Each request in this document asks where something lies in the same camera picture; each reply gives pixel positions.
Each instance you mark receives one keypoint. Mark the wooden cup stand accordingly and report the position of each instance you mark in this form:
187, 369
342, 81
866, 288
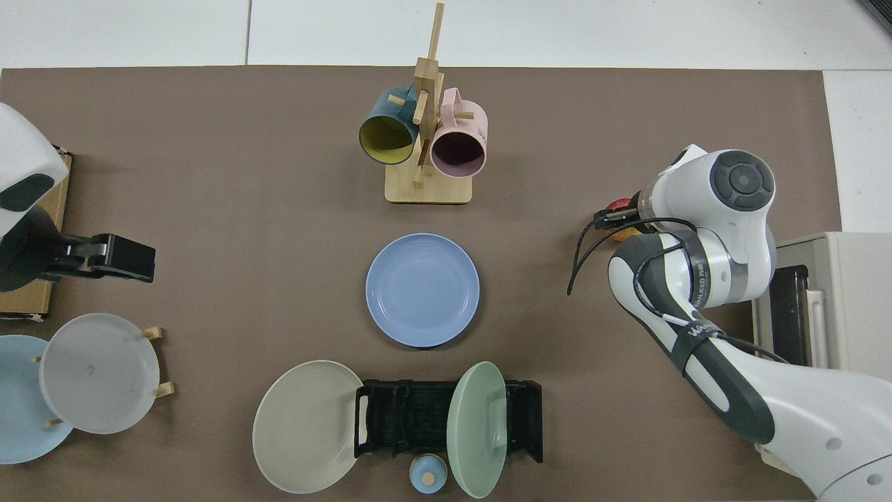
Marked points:
432, 192

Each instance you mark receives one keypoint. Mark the black dish rack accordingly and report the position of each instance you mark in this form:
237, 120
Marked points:
411, 418

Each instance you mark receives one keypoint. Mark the grey plate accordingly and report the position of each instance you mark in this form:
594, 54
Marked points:
97, 376

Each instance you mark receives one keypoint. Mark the pink cup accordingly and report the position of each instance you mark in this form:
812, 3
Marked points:
456, 150

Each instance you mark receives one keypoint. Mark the dark teal cup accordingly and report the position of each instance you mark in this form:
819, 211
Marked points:
383, 139

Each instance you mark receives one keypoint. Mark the light blue plate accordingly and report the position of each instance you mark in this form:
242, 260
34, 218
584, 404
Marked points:
17, 418

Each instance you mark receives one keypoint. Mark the beige plate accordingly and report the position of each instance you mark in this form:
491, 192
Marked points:
306, 425

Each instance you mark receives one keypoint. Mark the dark grey device corner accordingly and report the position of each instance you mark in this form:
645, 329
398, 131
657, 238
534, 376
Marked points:
879, 12

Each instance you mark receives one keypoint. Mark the brown table cloth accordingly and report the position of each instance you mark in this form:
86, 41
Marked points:
244, 293

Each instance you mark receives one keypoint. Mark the wooden plate rack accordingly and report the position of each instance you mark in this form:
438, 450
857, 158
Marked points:
153, 333

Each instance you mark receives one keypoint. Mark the pale green plate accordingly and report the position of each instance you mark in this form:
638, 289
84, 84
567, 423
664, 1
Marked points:
474, 432

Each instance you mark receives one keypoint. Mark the small blue round thing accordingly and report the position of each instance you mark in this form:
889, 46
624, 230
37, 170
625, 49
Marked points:
426, 475

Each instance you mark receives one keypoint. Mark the pale toaster oven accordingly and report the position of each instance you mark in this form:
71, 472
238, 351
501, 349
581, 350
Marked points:
857, 314

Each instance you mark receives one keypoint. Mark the red yellow apple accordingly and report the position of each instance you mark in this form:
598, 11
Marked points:
616, 204

